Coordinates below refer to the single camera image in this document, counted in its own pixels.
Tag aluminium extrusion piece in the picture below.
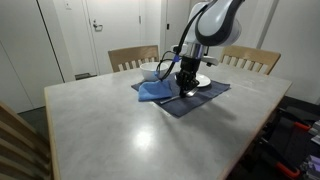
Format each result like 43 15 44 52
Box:
299 154 320 180
308 119 320 146

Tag silver lever door handle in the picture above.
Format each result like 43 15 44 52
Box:
92 19 104 33

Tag white bowl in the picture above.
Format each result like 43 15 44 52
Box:
139 62 170 82

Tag dark blue woven placemat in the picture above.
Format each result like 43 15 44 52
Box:
130 69 232 119

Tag black clamp orange handle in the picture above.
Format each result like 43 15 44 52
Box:
258 136 302 180
279 108 313 132

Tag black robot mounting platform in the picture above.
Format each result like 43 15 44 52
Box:
233 96 320 180

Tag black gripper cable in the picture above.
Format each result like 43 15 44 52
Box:
155 1 218 83

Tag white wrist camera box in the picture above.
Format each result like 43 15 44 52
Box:
200 55 220 67

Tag white round plate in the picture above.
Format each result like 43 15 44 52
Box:
194 73 212 88

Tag wooden slat-back chair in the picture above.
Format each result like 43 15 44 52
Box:
107 44 160 74
218 44 282 76
0 100 54 180

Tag blue folded cloth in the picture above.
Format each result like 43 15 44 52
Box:
137 79 174 103

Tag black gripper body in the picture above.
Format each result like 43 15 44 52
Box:
175 56 201 80

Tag white closet door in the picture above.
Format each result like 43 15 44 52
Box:
0 0 65 114

